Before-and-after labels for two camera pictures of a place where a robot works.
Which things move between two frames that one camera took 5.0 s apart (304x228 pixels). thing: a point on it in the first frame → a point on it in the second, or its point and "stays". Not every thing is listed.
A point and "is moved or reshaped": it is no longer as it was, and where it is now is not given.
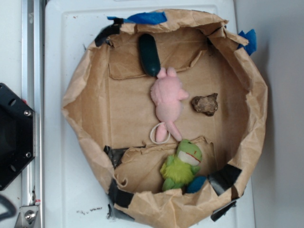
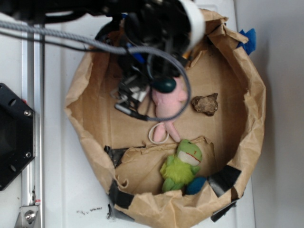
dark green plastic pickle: (149, 54) is moved or reshaped
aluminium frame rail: (33, 95) stays
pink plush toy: (167, 94) stays
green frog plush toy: (177, 170) stays
